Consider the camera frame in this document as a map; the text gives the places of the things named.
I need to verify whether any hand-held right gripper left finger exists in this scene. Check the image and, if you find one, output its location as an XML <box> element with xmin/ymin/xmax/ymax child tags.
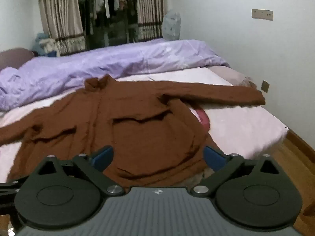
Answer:
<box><xmin>34</xmin><ymin>146</ymin><xmax>125</xmax><ymax>197</ymax></box>

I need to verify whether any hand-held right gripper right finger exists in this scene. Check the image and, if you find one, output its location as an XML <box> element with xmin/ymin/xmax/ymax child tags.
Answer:
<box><xmin>191</xmin><ymin>146</ymin><xmax>281</xmax><ymax>198</ymax></box>

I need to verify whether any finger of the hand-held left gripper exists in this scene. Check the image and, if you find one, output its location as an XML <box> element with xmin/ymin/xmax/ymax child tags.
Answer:
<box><xmin>0</xmin><ymin>176</ymin><xmax>29</xmax><ymax>195</ymax></box>

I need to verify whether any brown sweater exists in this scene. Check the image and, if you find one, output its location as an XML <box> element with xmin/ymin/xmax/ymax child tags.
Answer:
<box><xmin>0</xmin><ymin>75</ymin><xmax>266</xmax><ymax>195</ymax></box>

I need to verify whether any blue and white clothes pile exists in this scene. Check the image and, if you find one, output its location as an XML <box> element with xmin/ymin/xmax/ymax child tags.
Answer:
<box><xmin>34</xmin><ymin>32</ymin><xmax>50</xmax><ymax>56</ymax></box>

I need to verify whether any row of hanging clothes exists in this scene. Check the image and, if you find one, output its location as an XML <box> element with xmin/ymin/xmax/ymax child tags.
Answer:
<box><xmin>80</xmin><ymin>0</ymin><xmax>138</xmax><ymax>30</ymax></box>

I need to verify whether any pink cloth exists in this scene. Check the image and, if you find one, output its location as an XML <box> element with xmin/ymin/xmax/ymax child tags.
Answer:
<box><xmin>191</xmin><ymin>104</ymin><xmax>211</xmax><ymax>132</ymax></box>

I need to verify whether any bed with pink sheet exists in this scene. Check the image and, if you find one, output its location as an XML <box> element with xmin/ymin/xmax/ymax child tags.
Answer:
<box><xmin>0</xmin><ymin>65</ymin><xmax>289</xmax><ymax>185</ymax></box>

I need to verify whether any purple duvet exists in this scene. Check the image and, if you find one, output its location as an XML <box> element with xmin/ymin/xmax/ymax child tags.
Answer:
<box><xmin>0</xmin><ymin>39</ymin><xmax>230</xmax><ymax>111</ymax></box>

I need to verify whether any white plush toy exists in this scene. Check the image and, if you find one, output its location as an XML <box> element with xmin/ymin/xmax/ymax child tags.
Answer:
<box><xmin>41</xmin><ymin>38</ymin><xmax>58</xmax><ymax>57</ymax></box>

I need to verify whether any maroon padded headboard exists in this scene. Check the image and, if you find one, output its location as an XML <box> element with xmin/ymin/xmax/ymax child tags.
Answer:
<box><xmin>0</xmin><ymin>48</ymin><xmax>35</xmax><ymax>70</ymax></box>

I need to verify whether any wide beige patterned curtain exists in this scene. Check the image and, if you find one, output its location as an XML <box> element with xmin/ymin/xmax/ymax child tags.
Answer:
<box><xmin>39</xmin><ymin>0</ymin><xmax>86</xmax><ymax>56</ymax></box>

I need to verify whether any narrow beige patterned curtain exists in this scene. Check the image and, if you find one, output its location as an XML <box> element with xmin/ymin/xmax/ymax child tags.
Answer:
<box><xmin>136</xmin><ymin>0</ymin><xmax>165</xmax><ymax>42</ymax></box>

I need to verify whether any beige wall switch plate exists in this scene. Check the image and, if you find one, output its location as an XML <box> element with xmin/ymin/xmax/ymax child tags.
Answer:
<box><xmin>251</xmin><ymin>9</ymin><xmax>274</xmax><ymax>21</ymax></box>

